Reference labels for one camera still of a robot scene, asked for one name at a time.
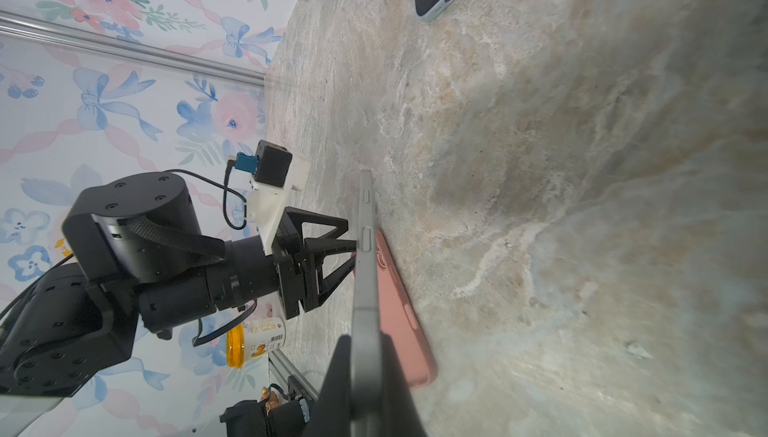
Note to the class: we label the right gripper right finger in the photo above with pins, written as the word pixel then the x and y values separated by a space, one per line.
pixel 399 416

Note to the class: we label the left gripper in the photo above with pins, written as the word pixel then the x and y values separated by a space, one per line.
pixel 294 269

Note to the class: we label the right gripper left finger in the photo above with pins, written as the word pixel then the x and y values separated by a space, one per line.
pixel 331 414

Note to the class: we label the pink phone case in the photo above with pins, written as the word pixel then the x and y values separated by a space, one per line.
pixel 399 321

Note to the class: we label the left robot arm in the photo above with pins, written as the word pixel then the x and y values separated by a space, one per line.
pixel 140 260

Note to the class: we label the monkey plush toy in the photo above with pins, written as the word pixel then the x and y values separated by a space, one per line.
pixel 270 399

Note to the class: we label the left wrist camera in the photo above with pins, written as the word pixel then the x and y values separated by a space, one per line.
pixel 273 172

